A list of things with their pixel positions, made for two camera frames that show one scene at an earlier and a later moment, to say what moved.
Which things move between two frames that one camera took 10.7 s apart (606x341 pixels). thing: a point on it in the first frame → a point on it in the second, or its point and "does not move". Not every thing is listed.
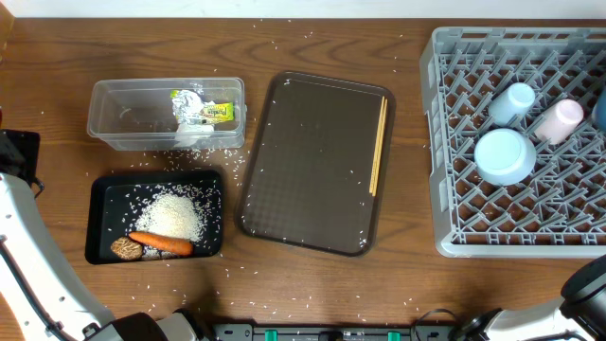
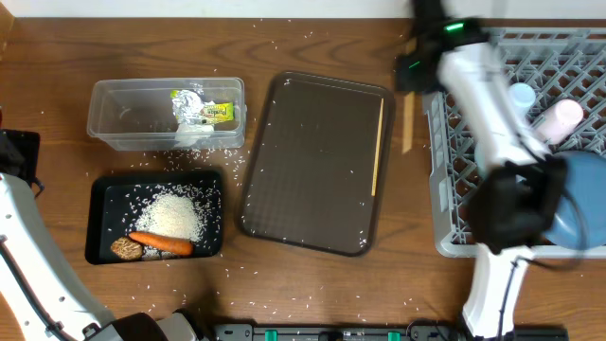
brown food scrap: x=126 y=248 does not move
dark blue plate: x=598 y=112 → x=579 y=218
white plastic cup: x=560 y=121 does not move
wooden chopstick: x=377 y=144 does not move
